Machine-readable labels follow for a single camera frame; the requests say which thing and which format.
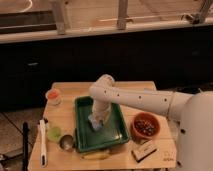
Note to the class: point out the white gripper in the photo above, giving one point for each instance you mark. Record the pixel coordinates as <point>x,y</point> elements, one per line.
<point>101,111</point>

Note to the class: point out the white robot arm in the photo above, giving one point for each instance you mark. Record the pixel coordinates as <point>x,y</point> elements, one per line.
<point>164,103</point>

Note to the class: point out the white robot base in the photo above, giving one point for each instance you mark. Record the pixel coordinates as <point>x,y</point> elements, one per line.
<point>195,140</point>

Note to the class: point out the green plastic tray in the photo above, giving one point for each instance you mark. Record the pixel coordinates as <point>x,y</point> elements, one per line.
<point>114,132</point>

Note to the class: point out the orange bowl with beads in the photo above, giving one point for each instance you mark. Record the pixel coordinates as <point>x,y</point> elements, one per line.
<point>145,126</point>

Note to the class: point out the yellow banana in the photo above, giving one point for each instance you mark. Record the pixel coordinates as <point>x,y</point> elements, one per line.
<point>98,155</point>

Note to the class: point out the small metal cup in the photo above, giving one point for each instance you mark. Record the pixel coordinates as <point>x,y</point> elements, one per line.
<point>66,143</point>

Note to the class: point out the orange lidded plastic jar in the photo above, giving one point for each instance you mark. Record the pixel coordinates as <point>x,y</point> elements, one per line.
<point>53,96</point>

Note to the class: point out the light green cup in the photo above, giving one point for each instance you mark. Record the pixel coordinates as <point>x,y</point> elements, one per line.
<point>54,134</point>

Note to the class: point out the black pole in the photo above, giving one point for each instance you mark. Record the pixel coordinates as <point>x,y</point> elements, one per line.
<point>25,147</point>

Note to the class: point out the white long-handled brush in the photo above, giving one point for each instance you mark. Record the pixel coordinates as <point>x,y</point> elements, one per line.
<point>43,143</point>

